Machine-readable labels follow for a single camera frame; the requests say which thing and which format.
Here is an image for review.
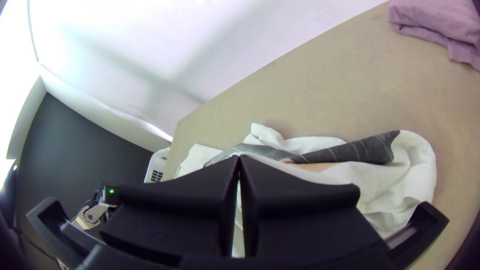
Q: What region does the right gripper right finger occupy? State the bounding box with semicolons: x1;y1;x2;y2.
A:
239;155;389;263

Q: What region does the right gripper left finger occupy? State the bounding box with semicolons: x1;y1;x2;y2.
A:
99;155;241;267

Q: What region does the white t-shirt with grey print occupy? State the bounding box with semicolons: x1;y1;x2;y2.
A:
174;122;438;260

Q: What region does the white laundry basket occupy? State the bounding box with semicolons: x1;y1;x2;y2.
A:
144;147;172;184

